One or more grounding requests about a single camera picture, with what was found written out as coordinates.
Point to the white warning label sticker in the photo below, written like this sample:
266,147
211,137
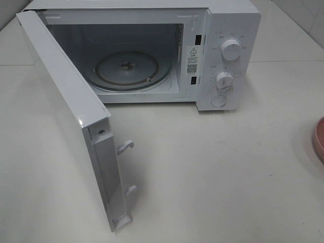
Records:
193,57

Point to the white microwave door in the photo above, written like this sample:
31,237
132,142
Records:
83,121

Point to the glass microwave turntable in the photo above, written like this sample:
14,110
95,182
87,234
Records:
128,71

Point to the round door release button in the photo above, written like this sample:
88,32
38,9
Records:
218,101

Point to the pink round plate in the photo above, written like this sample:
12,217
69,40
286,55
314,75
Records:
317,140

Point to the white microwave knob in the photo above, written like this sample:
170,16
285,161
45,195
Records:
231,49
224,80

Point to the white microwave oven body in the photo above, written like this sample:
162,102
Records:
89,30

